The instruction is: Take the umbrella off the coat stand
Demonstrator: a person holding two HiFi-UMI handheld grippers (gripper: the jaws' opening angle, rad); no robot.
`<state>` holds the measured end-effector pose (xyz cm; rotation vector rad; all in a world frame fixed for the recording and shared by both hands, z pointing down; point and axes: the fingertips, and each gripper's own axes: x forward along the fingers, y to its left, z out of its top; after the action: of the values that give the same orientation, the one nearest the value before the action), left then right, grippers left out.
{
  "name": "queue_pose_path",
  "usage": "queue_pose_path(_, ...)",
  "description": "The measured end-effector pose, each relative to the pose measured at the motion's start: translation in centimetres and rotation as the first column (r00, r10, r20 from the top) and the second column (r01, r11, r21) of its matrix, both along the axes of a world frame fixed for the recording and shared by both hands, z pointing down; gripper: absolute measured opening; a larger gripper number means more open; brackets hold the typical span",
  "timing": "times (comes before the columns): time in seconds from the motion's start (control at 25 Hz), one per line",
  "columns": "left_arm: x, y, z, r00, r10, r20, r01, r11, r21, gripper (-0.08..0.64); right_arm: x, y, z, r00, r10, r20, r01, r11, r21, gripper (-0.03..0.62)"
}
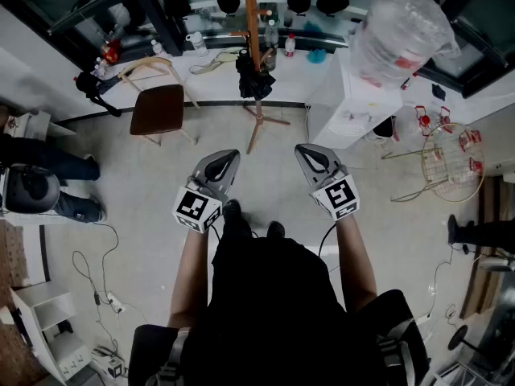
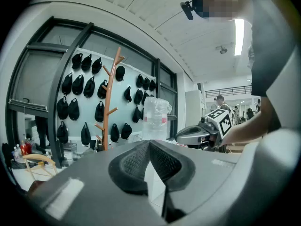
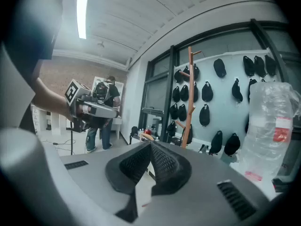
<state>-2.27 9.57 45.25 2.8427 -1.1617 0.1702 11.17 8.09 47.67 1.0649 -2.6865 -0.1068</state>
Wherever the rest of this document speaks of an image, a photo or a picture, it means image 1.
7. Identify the black framed window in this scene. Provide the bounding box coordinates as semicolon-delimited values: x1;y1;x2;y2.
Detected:
417;0;515;99
11;0;187;58

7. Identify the person's right black shoe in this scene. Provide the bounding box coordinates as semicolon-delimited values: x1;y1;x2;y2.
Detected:
266;220;287;240

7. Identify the plastic-wrapped water jug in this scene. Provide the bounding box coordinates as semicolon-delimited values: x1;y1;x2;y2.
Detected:
348;0;462;90

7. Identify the black round-base stand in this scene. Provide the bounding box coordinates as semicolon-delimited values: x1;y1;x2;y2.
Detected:
447;323;484;355

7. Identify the beige tote bag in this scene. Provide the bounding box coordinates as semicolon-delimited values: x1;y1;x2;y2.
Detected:
188;47;239;76

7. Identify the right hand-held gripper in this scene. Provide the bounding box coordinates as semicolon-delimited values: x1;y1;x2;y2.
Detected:
294;142;361;222

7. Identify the brown seat wooden chair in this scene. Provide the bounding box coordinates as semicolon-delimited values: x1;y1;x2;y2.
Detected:
117;56;201;148

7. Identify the person's left forearm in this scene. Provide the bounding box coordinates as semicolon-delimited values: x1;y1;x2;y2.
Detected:
167;226;211;330

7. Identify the black umbrella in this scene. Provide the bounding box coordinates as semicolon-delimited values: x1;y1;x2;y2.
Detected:
235;48;278;101

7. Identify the white shelf unit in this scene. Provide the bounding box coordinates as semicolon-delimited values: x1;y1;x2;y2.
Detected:
9;281;94;382

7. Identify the white low ledge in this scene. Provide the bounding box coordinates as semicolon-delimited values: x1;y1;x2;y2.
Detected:
54;40;515;128

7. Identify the black floor cable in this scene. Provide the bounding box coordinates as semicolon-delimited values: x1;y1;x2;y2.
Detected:
72;220;148;326

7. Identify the grey shoulder strap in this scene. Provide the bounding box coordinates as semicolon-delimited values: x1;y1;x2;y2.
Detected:
375;319;418;386
154;326;191;386

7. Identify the gold wire side table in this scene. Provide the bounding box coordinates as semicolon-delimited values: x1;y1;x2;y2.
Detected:
381;122;486;204

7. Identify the white water dispenser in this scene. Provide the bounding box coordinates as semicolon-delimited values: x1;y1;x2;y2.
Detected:
307;48;404;150

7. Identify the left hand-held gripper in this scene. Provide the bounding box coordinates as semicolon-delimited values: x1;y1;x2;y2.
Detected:
171;149;241;235

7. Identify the person's black clothing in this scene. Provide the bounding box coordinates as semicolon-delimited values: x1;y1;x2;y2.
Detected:
127;234;431;386

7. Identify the red packet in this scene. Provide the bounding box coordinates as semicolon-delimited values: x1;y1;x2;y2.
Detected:
100;38;122;65

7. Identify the wooden coat stand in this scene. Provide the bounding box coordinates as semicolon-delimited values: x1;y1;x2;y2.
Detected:
229;0;292;156

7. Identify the white floor cable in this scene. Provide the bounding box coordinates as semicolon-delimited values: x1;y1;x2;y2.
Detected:
425;254;459;322

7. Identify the person's right forearm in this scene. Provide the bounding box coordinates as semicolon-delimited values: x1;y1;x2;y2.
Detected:
335;215;379;312

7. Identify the person's left black shoe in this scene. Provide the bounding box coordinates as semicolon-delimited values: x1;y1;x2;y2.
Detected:
221;199;245;233

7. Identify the clear plastic bottle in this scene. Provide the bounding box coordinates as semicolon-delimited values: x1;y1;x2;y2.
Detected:
261;46;278;72

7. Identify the white handled bottle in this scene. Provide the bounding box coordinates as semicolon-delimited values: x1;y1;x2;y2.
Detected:
184;31;208;58

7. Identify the person's black shoe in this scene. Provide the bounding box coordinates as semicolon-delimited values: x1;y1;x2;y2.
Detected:
221;199;245;233
266;220;287;240

